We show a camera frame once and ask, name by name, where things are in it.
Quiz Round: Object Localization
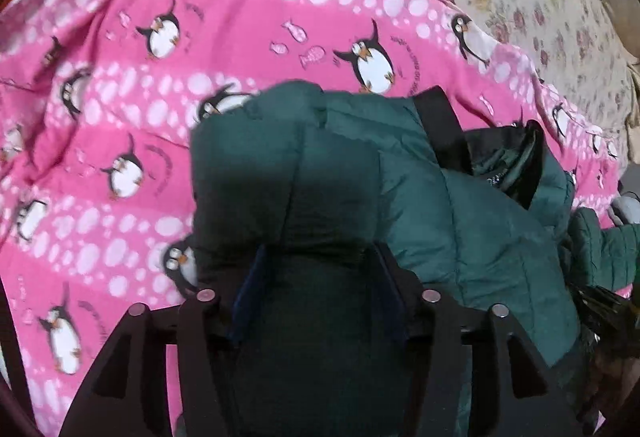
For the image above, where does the dark green puffer jacket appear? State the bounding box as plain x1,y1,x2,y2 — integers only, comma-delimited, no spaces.
188,81,639,436

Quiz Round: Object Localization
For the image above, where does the grey sweatshirt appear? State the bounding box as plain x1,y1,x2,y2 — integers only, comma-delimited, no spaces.
610,192,640,226

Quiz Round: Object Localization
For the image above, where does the pink penguin blanket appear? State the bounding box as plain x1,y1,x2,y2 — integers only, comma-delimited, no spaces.
1,0,618,436

